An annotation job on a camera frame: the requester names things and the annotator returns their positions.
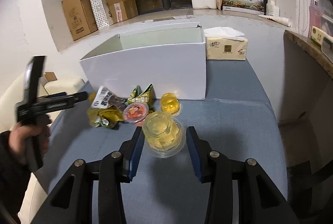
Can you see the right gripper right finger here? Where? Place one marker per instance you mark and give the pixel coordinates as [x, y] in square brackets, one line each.
[214, 168]

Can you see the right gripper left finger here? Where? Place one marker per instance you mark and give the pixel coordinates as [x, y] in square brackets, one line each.
[116, 168]

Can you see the large clear jelly cup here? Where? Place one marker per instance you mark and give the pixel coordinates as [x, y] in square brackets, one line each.
[165, 135]

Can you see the red jelly cup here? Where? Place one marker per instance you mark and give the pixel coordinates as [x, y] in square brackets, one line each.
[135, 112]

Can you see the green peas snack bag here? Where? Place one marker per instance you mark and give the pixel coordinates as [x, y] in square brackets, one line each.
[146, 96]

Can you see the person's left hand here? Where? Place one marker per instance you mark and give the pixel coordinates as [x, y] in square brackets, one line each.
[20, 133]

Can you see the yellow green snack packet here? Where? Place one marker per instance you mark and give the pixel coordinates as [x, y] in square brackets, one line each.
[106, 118]

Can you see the brown meat snack packet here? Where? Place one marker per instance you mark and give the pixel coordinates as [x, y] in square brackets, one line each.
[105, 99]

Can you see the small yellow jelly cup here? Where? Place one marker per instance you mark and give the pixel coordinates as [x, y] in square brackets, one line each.
[170, 104]

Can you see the large cardboard box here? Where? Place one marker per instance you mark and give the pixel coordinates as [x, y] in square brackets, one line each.
[80, 18]

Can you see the white storage box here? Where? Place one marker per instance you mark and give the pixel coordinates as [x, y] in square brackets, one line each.
[170, 57]

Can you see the tissue pack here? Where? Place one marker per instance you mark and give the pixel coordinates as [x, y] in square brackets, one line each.
[225, 43]

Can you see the small open cardboard box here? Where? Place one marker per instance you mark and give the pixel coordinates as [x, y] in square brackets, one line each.
[122, 10]

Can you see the wooden side shelf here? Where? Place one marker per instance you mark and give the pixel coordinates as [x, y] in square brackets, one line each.
[311, 49]

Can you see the white plastic bottle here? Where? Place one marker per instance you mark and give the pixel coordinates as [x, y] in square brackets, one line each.
[272, 9]

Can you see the green tissue box on shelf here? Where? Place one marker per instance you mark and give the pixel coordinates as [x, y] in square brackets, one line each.
[322, 39]

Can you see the printed landscape gift box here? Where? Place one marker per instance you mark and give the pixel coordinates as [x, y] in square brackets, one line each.
[256, 7]

